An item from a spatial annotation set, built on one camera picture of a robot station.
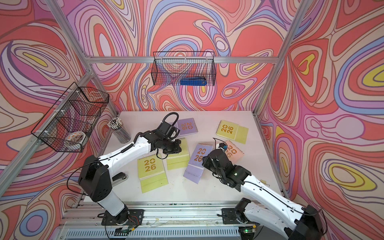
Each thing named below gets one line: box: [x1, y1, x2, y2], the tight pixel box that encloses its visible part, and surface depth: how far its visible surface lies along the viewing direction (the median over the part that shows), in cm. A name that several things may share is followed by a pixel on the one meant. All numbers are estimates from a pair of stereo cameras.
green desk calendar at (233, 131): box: [216, 120, 249, 145], surface depth 109 cm
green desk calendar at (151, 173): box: [138, 154, 169, 194], surface depth 88 cm
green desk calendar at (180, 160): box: [166, 137, 190, 171], surface depth 93 cm
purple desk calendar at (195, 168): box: [183, 143, 214, 185], surface depth 83 cm
